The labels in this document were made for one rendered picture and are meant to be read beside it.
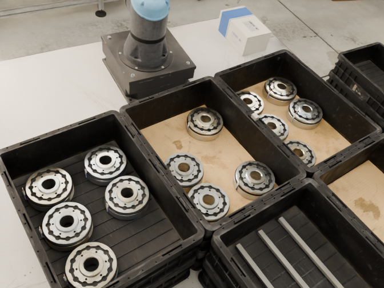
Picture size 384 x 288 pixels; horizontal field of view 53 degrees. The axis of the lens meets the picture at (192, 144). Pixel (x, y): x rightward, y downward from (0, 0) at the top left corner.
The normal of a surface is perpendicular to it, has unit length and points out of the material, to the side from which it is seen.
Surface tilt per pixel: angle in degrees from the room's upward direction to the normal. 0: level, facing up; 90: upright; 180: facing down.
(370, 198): 0
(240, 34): 90
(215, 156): 0
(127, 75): 2
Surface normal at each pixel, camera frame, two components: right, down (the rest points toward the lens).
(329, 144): 0.14, -0.63
